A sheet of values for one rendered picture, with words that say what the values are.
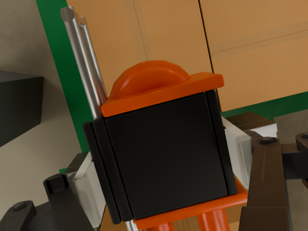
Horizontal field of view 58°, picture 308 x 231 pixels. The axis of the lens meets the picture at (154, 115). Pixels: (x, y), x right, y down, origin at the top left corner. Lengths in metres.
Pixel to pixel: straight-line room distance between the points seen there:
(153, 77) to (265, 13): 0.84
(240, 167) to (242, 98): 0.82
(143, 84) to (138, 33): 0.74
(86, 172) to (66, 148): 1.42
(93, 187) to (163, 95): 0.07
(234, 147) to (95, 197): 0.08
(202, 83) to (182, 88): 0.01
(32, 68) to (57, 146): 0.42
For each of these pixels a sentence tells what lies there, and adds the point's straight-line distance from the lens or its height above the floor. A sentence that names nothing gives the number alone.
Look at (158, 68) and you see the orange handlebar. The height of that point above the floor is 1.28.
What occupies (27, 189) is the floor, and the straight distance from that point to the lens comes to 1.73.
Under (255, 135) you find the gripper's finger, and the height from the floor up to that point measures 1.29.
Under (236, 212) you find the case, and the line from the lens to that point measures 0.65.
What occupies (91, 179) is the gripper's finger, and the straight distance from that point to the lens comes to 0.16.
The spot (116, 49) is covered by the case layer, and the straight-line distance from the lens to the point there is 0.91.
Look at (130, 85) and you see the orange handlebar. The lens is 0.18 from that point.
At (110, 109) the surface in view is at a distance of 0.16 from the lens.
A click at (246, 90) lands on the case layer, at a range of 0.98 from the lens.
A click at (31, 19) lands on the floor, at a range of 1.56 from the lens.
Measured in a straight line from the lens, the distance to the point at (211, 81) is 0.17.
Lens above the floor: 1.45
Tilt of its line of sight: 79 degrees down
